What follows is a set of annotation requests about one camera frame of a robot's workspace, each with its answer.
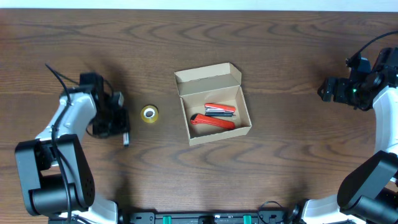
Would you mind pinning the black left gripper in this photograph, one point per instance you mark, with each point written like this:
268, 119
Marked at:
121, 121

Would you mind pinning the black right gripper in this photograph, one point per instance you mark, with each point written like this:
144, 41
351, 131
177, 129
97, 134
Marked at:
329, 90

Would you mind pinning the black marker pen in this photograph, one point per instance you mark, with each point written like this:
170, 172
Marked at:
126, 139

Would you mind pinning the yellow tape roll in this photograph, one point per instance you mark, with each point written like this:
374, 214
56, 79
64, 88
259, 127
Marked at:
149, 114

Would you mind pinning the orange utility knife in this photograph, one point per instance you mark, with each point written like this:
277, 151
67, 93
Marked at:
203, 119

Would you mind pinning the red black stapler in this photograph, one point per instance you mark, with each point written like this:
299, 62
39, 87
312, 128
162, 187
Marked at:
212, 109

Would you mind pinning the cardboard box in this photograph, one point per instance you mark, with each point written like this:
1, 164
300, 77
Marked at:
218, 84

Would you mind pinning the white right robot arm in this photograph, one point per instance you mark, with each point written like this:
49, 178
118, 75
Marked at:
363, 196

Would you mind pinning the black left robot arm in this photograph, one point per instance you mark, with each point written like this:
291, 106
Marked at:
56, 180

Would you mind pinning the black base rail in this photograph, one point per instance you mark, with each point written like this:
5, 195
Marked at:
269, 215

